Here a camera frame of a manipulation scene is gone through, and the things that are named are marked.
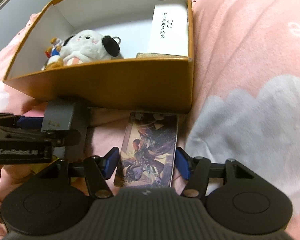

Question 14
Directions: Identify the dark grey small box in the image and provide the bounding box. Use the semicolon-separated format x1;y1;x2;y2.
42;100;90;162

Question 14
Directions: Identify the illustrated art card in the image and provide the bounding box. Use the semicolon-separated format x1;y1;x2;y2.
114;112;178;187

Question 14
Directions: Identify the left human hand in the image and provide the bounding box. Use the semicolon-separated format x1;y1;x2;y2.
0;164;31;203

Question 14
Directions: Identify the brown white puppy plush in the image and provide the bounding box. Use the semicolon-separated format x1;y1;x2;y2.
42;55;63;70

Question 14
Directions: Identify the blue white bear plush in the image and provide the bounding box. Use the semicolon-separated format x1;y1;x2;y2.
45;37;64;58

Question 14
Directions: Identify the white dog plush toy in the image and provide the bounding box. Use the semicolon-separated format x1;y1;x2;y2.
59;29;120;66

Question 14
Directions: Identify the long white paper box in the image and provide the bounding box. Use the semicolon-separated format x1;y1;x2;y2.
146;0;189;56

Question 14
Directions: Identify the pink patterned bed duvet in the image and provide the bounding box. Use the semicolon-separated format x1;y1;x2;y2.
0;0;300;240

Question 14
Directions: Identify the orange cardboard storage box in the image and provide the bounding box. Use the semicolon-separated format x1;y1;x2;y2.
3;0;194;113

